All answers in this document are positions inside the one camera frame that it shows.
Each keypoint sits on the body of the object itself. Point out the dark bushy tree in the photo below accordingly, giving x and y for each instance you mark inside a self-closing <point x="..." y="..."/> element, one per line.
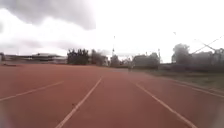
<point x="115" y="61"/>

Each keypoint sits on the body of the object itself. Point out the thin pole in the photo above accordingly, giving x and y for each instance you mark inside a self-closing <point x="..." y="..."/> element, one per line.
<point x="114" y="46"/>

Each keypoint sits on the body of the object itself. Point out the dark building behind bushes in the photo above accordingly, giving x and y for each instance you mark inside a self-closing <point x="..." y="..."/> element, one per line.
<point x="145" y="62"/>

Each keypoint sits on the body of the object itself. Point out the dark clump of trees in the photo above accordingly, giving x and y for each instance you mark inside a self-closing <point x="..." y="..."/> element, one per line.
<point x="78" y="57"/>

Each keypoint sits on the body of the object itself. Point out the red running track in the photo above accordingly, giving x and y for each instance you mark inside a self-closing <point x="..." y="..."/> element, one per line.
<point x="116" y="103"/>

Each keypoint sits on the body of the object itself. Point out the white solid lane lines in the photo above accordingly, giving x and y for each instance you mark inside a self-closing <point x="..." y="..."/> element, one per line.
<point x="83" y="99"/>

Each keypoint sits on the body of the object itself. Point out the long low building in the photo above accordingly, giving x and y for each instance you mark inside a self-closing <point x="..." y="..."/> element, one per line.
<point x="43" y="57"/>

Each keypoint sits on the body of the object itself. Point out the round-crowned tree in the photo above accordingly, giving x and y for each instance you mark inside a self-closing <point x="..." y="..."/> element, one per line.
<point x="181" y="53"/>

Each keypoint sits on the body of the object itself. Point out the grass strip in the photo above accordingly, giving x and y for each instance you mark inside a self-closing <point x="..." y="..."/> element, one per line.
<point x="196" y="78"/>

